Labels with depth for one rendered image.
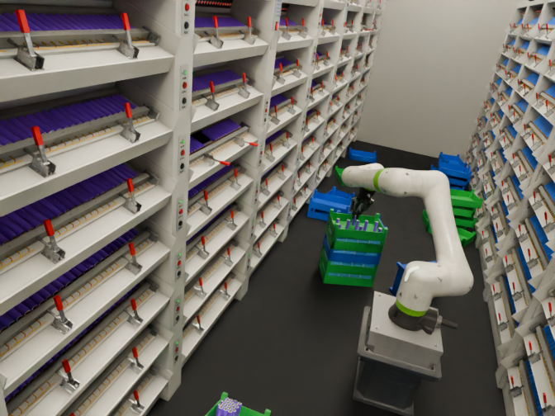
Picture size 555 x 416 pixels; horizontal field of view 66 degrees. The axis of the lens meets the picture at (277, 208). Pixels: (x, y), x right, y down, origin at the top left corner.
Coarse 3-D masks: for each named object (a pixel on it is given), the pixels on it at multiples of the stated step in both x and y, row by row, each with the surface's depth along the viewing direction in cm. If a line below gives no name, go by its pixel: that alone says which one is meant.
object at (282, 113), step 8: (280, 96) 242; (288, 96) 248; (296, 96) 246; (272, 104) 224; (280, 104) 229; (288, 104) 242; (296, 104) 248; (304, 104) 246; (272, 112) 217; (280, 112) 227; (288, 112) 233; (296, 112) 240; (272, 120) 211; (280, 120) 218; (288, 120) 226; (272, 128) 204; (280, 128) 219
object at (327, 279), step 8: (320, 256) 265; (320, 264) 263; (320, 272) 261; (328, 272) 248; (328, 280) 251; (336, 280) 251; (344, 280) 251; (352, 280) 251; (360, 280) 252; (368, 280) 252
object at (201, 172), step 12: (240, 120) 187; (252, 132) 187; (204, 144) 160; (228, 144) 169; (216, 156) 158; (228, 156) 162; (192, 168) 143; (204, 168) 147; (216, 168) 156; (192, 180) 138
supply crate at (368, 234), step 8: (336, 216) 254; (344, 216) 254; (360, 216) 255; (368, 216) 255; (376, 216) 254; (336, 224) 235; (344, 224) 253; (360, 224) 255; (368, 224) 257; (336, 232) 236; (344, 232) 237; (352, 232) 237; (360, 232) 237; (368, 232) 237; (376, 232) 237; (384, 232) 238; (376, 240) 240; (384, 240) 240
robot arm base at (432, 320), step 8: (392, 312) 168; (400, 312) 165; (432, 312) 167; (392, 320) 167; (400, 320) 165; (408, 320) 164; (416, 320) 163; (424, 320) 164; (432, 320) 163; (440, 320) 166; (408, 328) 164; (416, 328) 164; (424, 328) 164; (432, 328) 164; (456, 328) 165
